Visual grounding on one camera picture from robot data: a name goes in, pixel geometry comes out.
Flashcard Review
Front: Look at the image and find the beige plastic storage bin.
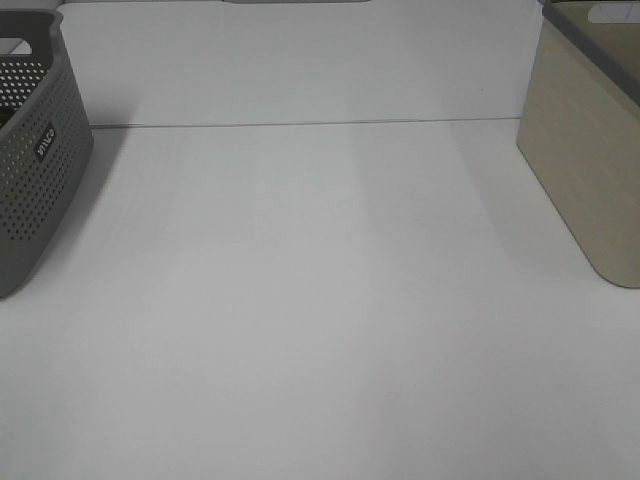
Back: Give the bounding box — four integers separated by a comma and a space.
517, 1, 639, 289

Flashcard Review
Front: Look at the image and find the grey perforated plastic basket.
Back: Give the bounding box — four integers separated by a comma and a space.
1, 9, 94, 297

